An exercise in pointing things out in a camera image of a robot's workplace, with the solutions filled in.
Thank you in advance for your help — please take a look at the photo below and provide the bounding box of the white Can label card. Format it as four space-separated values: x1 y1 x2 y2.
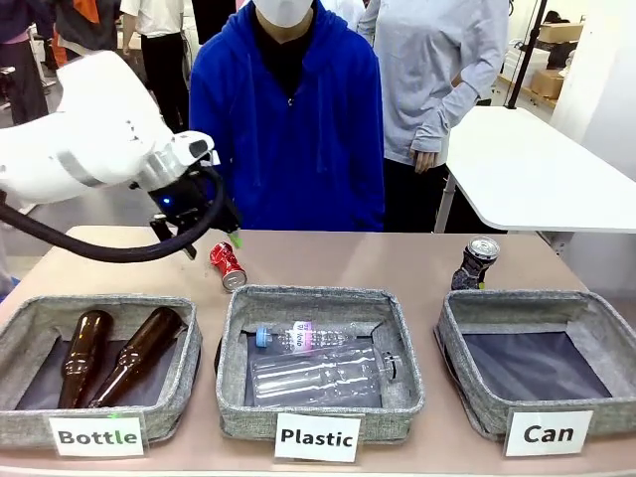
504 407 595 457

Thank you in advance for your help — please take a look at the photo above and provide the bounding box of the white Plastic label card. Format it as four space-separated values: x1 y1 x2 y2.
273 411 363 464

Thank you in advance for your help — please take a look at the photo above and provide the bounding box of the brown glass bottle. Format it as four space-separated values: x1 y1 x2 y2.
87 306 188 408
57 310 114 409

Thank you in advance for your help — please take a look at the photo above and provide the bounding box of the large clear plastic bottle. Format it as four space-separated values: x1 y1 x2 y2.
250 347 404 406

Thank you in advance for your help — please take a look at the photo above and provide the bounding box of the bystander in white shirt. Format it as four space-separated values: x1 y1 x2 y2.
120 0 193 133

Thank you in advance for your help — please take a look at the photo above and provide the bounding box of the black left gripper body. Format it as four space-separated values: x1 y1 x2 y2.
147 168 243 238

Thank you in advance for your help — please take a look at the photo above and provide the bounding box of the small cardboard box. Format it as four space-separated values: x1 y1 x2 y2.
539 22 585 45

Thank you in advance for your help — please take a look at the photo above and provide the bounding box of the large cardboard box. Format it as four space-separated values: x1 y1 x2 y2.
530 69 565 99

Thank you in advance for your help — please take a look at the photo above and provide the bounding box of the grey fabric basket labelled Plastic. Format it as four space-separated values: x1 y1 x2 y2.
215 283 426 442

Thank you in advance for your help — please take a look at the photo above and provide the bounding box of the black stand pole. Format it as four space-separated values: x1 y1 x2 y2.
505 0 548 110

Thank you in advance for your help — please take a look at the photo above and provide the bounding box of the crushed red soda can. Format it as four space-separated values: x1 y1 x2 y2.
210 241 248 293

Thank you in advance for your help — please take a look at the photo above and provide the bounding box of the bystander in purple top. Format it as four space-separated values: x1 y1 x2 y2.
0 0 56 126

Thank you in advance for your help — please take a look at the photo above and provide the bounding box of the grey fabric basket labelled Bottle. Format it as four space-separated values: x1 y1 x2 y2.
0 292 204 451

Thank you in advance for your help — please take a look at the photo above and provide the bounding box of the clear plastic bottle blue cap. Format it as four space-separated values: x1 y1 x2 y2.
254 320 372 355

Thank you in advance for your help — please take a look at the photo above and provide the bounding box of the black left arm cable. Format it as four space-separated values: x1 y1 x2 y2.
0 168 228 263

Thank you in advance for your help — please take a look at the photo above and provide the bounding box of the person in grey hoodie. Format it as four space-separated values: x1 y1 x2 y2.
357 0 511 235

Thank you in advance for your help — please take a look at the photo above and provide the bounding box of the grey hoodie person's hand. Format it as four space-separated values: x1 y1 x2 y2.
411 148 441 174

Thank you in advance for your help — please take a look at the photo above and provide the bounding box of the grey fabric basket labelled Can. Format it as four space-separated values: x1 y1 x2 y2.
434 287 636 443

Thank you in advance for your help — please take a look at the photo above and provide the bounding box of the white Bottle label card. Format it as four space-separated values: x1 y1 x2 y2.
48 410 150 457

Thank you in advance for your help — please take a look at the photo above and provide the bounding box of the bystander with orange jacket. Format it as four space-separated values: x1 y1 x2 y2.
52 0 125 66

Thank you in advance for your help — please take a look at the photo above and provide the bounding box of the white table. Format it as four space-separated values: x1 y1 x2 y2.
432 104 636 235

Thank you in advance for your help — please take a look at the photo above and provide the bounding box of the person in blue hoodie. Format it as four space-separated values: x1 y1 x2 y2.
188 0 387 234

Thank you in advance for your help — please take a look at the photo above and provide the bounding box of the white face mask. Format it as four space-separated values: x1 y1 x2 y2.
251 0 314 27

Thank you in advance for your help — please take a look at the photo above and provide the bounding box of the crushed dark blue can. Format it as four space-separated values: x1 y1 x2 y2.
450 236 501 292

